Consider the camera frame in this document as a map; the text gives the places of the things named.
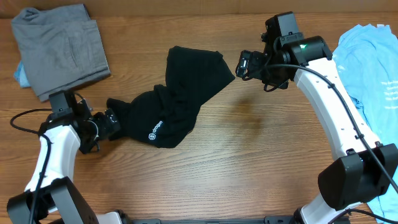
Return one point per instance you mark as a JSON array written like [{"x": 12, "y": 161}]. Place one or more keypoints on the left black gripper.
[{"x": 108, "y": 128}]

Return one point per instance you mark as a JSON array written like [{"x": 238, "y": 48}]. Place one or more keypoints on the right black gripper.
[{"x": 255, "y": 58}]

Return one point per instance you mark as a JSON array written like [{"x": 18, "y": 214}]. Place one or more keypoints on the black t-shirt with logo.
[{"x": 163, "y": 116}]

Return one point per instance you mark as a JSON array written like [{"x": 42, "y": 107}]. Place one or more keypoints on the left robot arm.
[{"x": 70, "y": 128}]

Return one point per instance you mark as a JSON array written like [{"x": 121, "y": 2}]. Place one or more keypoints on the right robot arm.
[{"x": 362, "y": 167}]

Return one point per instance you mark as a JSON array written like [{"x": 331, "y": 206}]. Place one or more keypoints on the folded grey trousers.
[{"x": 60, "y": 48}]

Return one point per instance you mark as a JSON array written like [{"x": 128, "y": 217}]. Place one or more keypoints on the light blue t-shirt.
[{"x": 366, "y": 61}]

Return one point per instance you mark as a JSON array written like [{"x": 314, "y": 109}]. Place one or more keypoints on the blue cloth under trousers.
[{"x": 21, "y": 77}]

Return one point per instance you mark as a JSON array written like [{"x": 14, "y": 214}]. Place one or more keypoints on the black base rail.
[{"x": 214, "y": 221}]

